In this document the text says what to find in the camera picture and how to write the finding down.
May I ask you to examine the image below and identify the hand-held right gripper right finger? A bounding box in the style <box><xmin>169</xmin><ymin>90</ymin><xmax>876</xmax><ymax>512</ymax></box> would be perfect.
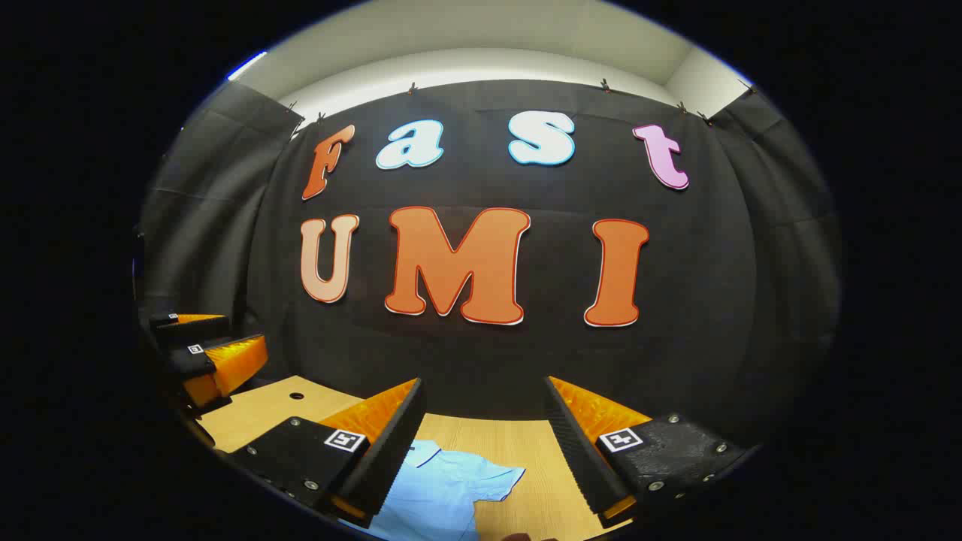
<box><xmin>544</xmin><ymin>376</ymin><xmax>752</xmax><ymax>527</ymax></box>

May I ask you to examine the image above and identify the light blue T-shirt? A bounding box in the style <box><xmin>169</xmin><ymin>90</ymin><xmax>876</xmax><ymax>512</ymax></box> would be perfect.
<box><xmin>342</xmin><ymin>440</ymin><xmax>527</xmax><ymax>541</ymax></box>

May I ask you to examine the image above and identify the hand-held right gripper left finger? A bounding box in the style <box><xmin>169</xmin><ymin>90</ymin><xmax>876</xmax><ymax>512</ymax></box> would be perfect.
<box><xmin>225</xmin><ymin>378</ymin><xmax>427</xmax><ymax>529</ymax></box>

